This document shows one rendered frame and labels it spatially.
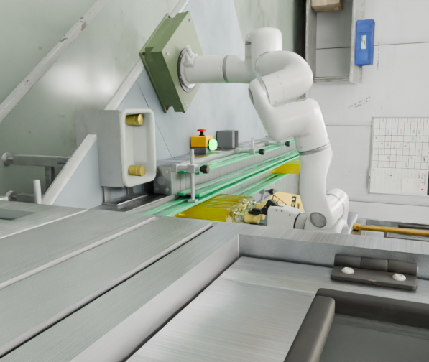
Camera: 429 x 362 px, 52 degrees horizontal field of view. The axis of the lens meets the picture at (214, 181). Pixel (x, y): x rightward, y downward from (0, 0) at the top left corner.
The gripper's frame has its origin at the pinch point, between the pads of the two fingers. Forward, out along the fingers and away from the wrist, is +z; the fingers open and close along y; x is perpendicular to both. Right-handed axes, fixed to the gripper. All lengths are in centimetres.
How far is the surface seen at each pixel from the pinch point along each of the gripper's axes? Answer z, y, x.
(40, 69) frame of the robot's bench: 95, 50, 12
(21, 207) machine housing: -25, 24, 87
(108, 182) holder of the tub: 29.6, 13.6, 32.4
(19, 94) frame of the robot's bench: 92, 40, 23
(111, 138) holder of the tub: 28.2, 26.1, 31.8
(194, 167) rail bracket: 16.6, 15.8, 9.4
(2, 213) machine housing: -23, 24, 89
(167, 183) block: 26.3, 10.3, 11.9
